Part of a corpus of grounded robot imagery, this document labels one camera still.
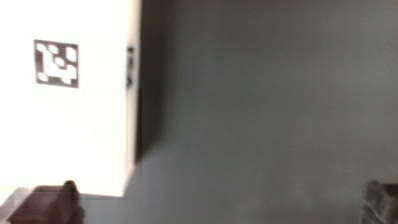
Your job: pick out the white cabinet top block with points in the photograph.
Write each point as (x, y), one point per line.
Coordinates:
(69, 46)

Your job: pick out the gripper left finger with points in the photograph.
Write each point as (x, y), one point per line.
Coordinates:
(44, 205)

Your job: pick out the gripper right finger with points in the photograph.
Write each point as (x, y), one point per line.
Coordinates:
(378, 211)

